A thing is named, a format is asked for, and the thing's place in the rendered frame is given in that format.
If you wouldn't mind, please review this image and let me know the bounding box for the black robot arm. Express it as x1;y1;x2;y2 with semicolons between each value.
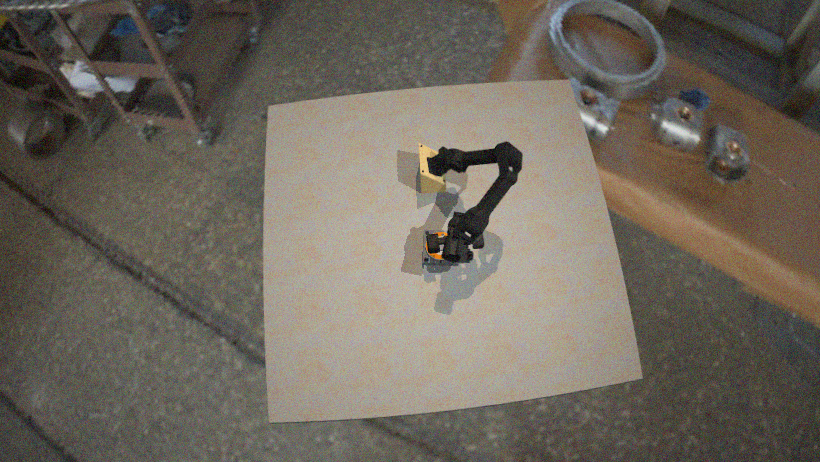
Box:
427;142;523;263

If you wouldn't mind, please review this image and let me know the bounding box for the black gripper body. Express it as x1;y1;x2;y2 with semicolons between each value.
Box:
426;234;484;254

